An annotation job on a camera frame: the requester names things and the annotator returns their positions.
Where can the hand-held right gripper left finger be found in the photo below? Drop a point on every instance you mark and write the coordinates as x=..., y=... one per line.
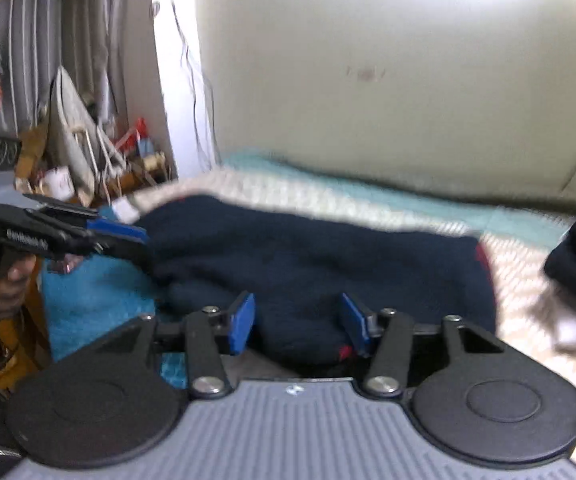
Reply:
x=242, y=322

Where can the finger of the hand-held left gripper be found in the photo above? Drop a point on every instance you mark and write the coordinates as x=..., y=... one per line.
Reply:
x=128, y=257
x=118, y=230

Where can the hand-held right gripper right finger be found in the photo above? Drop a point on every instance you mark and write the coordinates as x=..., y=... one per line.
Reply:
x=355, y=330

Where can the navy patterned knit sweater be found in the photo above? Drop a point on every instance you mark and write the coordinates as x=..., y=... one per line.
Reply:
x=318, y=260

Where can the person's left hand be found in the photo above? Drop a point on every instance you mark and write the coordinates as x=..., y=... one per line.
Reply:
x=0, y=295

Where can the teal fluffy mat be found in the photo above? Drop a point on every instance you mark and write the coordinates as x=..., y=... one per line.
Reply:
x=93, y=305

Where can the pile of household clutter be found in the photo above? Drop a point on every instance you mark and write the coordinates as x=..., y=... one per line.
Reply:
x=138, y=160

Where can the white ironing board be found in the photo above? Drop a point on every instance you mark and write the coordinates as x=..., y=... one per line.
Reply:
x=70, y=130

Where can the yellow garment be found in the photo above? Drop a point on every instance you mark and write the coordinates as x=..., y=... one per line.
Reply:
x=13, y=350

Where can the teal quilted blanket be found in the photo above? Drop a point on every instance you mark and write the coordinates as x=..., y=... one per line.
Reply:
x=367, y=195

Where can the beige chevron bed sheet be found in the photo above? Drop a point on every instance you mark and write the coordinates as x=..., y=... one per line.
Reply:
x=517, y=270

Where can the grey curtain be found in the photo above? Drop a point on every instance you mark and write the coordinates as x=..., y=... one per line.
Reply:
x=118, y=35

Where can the metal window grille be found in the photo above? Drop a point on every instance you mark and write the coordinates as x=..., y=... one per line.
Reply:
x=33, y=35

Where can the folded white garment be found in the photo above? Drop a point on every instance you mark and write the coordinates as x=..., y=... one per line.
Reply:
x=575, y=332

